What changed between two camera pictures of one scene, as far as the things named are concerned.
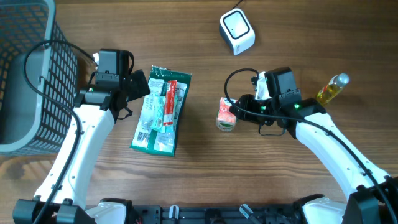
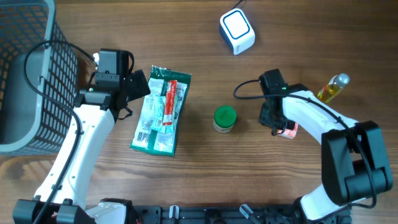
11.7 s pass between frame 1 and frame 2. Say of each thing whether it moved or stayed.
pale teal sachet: stayed
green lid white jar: stayed
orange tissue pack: moved
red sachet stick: stayed
